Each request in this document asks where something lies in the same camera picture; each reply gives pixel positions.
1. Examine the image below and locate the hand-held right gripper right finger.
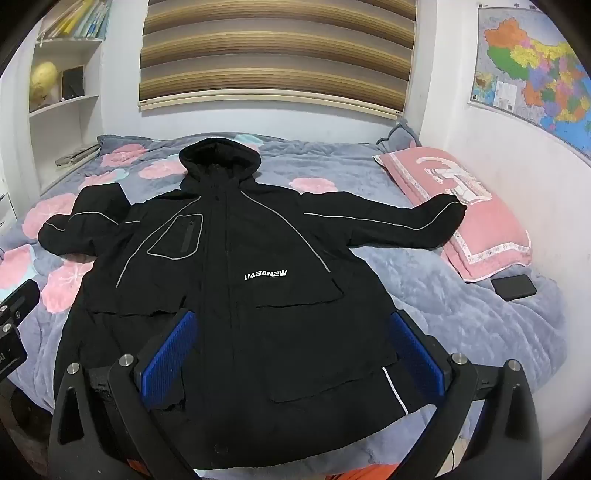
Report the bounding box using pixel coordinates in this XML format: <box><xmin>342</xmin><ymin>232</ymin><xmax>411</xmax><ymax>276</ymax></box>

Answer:
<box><xmin>390</xmin><ymin>309</ymin><xmax>544</xmax><ymax>480</ymax></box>

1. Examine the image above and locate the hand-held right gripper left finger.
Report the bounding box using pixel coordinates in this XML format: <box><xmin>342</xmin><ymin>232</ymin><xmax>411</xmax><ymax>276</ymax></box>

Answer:
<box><xmin>47</xmin><ymin>309</ymin><xmax>199</xmax><ymax>480</ymax></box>

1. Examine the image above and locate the black hooded jacket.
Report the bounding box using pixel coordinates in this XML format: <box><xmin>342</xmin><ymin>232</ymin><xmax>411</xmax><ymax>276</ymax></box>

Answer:
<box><xmin>38</xmin><ymin>137</ymin><xmax>468</xmax><ymax>470</ymax></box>

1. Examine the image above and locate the grey floral blanket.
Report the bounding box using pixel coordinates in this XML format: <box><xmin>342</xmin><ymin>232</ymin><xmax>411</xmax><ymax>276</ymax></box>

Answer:
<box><xmin>0</xmin><ymin>134</ymin><xmax>568</xmax><ymax>480</ymax></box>

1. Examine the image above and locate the black phone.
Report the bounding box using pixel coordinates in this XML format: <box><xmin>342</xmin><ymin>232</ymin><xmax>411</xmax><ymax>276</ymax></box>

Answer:
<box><xmin>491</xmin><ymin>274</ymin><xmax>537</xmax><ymax>302</ymax></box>

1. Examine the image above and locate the pink pillow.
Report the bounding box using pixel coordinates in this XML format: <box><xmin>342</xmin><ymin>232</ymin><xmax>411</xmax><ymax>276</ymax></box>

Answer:
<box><xmin>373</xmin><ymin>147</ymin><xmax>533</xmax><ymax>283</ymax></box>

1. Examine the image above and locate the grey pillow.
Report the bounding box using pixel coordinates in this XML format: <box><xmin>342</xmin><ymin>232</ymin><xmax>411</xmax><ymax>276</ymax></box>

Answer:
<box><xmin>376</xmin><ymin>119</ymin><xmax>422</xmax><ymax>153</ymax></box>

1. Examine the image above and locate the white bookshelf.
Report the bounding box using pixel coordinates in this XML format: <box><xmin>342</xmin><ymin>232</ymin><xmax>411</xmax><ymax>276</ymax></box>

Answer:
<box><xmin>25</xmin><ymin>0</ymin><xmax>114</xmax><ymax>197</ymax></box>

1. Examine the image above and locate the yellow plush toy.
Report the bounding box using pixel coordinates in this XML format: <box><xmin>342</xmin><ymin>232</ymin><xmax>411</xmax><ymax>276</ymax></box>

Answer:
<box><xmin>29</xmin><ymin>61</ymin><xmax>59</xmax><ymax>112</ymax></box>

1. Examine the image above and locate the small dark box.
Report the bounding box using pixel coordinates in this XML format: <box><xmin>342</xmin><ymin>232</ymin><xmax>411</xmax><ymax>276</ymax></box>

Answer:
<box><xmin>60</xmin><ymin>65</ymin><xmax>86</xmax><ymax>99</ymax></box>

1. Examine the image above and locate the row of books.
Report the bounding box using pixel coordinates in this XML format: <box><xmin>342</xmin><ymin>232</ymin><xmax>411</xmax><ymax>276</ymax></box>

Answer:
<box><xmin>42</xmin><ymin>0</ymin><xmax>112</xmax><ymax>40</ymax></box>

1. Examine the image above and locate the striped window blind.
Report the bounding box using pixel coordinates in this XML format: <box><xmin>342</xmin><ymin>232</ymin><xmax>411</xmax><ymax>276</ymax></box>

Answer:
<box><xmin>137</xmin><ymin>0</ymin><xmax>420</xmax><ymax>121</ymax></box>

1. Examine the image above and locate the wall map poster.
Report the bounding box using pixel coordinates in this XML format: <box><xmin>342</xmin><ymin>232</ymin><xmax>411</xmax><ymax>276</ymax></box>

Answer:
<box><xmin>467</xmin><ymin>8</ymin><xmax>591</xmax><ymax>160</ymax></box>

